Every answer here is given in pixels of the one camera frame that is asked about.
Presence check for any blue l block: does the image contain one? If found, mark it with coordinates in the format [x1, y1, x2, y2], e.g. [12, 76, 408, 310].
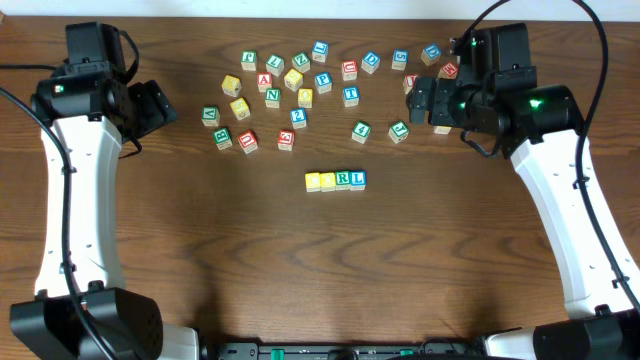
[350, 170, 367, 191]
[312, 41, 329, 63]

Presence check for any green R block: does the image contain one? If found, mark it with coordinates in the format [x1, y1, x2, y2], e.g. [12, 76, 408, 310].
[335, 170, 351, 191]

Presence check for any yellow O block moved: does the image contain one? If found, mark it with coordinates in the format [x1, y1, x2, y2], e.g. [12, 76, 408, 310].
[320, 172, 336, 192]

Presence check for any yellow C block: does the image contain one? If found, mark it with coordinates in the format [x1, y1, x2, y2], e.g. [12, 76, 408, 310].
[305, 172, 321, 192]

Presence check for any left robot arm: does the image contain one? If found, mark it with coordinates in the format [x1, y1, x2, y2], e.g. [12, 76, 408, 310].
[10, 22, 209, 359]

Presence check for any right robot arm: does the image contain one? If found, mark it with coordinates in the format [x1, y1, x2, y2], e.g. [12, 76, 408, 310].
[406, 23, 639, 359]

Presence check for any yellow G block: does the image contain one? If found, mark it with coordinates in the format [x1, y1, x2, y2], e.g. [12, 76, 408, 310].
[434, 126, 451, 135]

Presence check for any red M block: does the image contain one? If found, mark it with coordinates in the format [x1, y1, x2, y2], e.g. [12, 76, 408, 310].
[438, 62, 459, 79]

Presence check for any red I block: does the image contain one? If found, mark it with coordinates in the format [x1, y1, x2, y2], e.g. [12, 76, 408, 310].
[403, 74, 419, 94]

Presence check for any blue D block right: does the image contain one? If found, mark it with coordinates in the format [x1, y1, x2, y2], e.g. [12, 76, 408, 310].
[420, 44, 442, 66]

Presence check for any blue d block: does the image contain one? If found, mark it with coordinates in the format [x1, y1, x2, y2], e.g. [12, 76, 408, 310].
[361, 51, 381, 74]
[420, 44, 442, 66]

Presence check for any green J block right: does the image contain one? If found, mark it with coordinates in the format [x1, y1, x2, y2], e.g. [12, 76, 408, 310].
[388, 121, 410, 144]

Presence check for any green j block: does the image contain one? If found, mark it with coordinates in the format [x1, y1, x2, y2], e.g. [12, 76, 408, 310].
[241, 50, 257, 71]
[388, 121, 410, 144]

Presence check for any green V block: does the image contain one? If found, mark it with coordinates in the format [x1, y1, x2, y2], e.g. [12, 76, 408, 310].
[201, 106, 220, 127]

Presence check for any blue 5 block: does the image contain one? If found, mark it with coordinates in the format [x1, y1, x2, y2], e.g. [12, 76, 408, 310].
[391, 49, 409, 71]

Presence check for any green B block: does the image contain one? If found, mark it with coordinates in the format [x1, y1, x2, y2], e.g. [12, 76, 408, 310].
[212, 127, 233, 150]

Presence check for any yellow K block left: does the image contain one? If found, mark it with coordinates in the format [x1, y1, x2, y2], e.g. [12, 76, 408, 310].
[221, 75, 242, 97]

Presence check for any blue D block left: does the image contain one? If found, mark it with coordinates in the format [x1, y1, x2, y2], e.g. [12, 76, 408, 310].
[361, 51, 381, 74]

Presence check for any green 4 block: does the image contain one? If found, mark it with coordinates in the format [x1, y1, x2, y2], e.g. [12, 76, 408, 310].
[351, 121, 371, 144]

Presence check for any yellow S block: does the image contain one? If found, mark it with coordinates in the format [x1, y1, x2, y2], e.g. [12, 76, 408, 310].
[230, 98, 251, 121]

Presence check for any blue T block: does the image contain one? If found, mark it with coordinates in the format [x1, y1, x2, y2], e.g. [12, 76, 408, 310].
[342, 86, 360, 107]

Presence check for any red U block top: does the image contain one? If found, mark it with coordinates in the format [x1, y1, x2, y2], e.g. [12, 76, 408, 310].
[341, 60, 358, 81]

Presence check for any red u block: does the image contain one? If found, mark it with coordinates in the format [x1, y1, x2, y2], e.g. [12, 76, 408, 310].
[341, 60, 358, 81]
[238, 130, 259, 154]

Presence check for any red U block bottom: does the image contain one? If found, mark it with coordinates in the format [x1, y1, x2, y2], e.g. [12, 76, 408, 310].
[238, 130, 259, 154]

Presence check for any green J block top left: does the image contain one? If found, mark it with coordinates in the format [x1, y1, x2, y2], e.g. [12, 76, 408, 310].
[241, 50, 257, 71]

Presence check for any red A block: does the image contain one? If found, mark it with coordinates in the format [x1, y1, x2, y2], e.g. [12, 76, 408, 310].
[257, 72, 273, 93]

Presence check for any green N block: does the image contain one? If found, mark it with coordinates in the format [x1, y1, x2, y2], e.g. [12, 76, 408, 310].
[265, 88, 281, 108]

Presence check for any blue P block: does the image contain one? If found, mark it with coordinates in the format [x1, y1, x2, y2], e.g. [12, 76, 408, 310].
[314, 72, 333, 94]

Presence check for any green 7 block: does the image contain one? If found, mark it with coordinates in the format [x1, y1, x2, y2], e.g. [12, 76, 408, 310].
[266, 54, 284, 77]

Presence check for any blue L block top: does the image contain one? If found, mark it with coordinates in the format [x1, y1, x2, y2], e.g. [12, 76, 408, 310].
[312, 41, 329, 63]

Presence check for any yellow O block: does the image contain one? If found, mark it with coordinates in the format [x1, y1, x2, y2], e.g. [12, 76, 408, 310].
[297, 88, 314, 108]

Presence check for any yellow plain block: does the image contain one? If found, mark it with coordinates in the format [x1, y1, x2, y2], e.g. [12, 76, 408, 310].
[284, 68, 304, 92]

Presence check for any blue 2 block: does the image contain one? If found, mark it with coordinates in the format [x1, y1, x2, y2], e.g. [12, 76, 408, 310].
[290, 108, 308, 129]

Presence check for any green Z block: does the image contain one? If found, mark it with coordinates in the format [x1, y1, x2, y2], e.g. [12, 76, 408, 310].
[292, 52, 311, 73]

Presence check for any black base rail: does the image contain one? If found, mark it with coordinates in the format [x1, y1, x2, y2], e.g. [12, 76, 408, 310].
[217, 340, 490, 360]

